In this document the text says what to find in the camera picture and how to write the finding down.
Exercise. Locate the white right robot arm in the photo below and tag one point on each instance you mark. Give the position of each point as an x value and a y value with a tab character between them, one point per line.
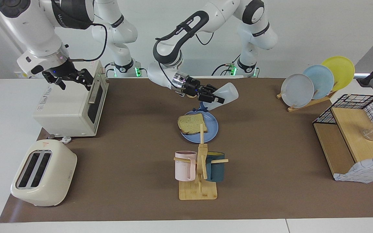
28	26

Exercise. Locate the cream two-slot toaster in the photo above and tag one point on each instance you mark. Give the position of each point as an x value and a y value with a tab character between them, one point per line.
63	168

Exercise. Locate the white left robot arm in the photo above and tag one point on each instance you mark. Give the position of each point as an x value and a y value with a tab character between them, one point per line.
219	13

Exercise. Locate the white toaster oven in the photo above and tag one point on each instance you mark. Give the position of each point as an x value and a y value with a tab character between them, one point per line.
63	110

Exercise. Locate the white checked cloth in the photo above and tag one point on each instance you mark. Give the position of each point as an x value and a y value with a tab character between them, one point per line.
361	171

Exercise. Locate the yellow round plate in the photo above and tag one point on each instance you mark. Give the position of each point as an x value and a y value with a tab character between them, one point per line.
342	69

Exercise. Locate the wooden mug tree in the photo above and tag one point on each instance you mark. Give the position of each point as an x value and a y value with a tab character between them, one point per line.
197	192

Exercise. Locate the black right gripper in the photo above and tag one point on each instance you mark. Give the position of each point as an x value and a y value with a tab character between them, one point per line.
62	71

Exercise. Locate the wooden plate rack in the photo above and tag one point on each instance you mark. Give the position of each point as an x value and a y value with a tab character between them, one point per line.
303	107

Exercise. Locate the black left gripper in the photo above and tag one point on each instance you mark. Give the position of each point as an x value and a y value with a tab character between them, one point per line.
193	86

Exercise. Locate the light blue round plate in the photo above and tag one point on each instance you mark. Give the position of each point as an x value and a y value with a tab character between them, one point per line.
322	77

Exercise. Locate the brown table mat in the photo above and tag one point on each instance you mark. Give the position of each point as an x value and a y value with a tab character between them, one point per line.
270	178

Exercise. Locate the grey round plate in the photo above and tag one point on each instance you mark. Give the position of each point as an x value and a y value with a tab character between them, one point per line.
296	90

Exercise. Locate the pink mug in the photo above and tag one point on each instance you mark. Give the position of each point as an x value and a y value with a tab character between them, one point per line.
185	166

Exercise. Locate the toast bread slice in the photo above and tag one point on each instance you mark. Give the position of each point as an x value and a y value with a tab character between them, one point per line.
191	124

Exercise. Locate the dark teal mug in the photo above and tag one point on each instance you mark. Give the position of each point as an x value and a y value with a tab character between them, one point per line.
217	171

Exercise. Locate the translucent squeeze bottle blue cap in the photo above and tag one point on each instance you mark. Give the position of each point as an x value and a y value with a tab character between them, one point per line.
228	92

